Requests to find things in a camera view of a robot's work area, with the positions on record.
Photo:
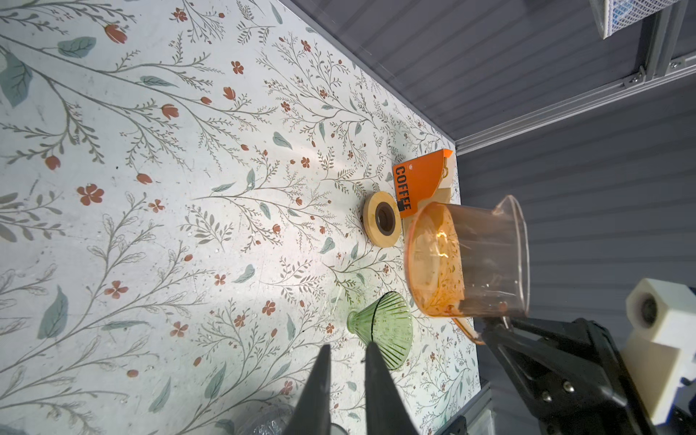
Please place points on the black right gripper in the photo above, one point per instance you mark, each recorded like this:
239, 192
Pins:
572, 378

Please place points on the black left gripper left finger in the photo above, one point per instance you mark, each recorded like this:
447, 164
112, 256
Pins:
318, 385

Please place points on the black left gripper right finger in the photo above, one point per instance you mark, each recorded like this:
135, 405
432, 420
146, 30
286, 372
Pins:
385, 412

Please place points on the clear grey glass dripper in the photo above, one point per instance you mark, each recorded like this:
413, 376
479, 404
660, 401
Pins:
284, 419

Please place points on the orange glass pitcher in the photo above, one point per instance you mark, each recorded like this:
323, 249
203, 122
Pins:
464, 262

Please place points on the orange coffee filter box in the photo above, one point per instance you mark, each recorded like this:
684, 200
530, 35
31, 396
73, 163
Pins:
421, 178

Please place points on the green glass dripper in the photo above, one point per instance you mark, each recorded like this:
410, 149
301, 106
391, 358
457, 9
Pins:
387, 323

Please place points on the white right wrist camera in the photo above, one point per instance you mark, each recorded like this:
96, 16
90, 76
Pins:
660, 351

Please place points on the white wire mesh basket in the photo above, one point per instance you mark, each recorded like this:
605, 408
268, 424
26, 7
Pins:
614, 15

